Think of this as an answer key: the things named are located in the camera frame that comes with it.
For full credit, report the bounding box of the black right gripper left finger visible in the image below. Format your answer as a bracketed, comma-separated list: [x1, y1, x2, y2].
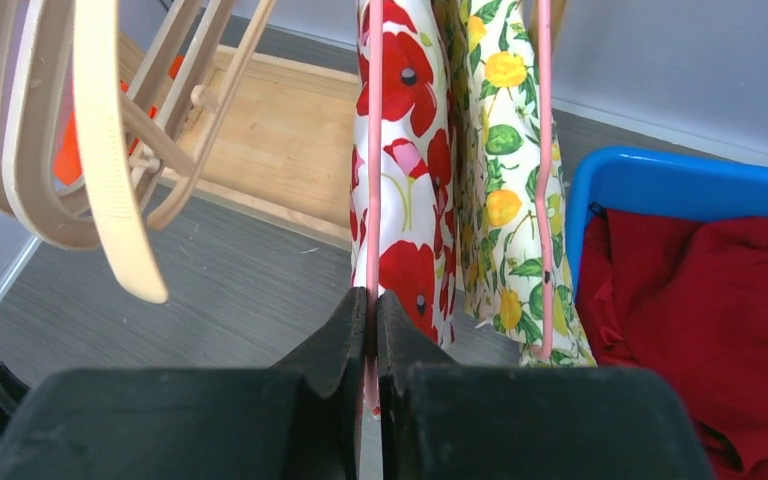
[0, 287, 367, 479]

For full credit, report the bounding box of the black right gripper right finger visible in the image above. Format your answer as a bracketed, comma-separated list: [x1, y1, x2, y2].
[377, 293, 714, 479]

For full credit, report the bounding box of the thin pink wire hanger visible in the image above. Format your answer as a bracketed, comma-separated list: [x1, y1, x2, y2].
[532, 0, 554, 361]

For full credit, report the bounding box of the red poppy print cloth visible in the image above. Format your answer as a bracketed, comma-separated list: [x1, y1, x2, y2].
[379, 1, 457, 348]

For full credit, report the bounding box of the dark red cloth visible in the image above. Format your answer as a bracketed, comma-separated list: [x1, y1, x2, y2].
[576, 209, 768, 479]

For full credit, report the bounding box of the lemon print skirt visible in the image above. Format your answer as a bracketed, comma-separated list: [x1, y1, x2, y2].
[434, 0, 594, 367]

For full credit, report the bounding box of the wooden hanger rack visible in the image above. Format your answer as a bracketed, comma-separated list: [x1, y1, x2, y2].
[194, 53, 359, 249]

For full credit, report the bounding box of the cream wooden hanger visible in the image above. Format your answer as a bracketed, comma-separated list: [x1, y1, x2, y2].
[73, 1, 169, 304]

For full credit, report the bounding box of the orange cloth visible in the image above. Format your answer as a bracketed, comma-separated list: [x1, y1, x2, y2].
[52, 55, 184, 186]

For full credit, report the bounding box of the blue plastic bin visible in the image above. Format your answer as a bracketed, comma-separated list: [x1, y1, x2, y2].
[565, 146, 768, 285]

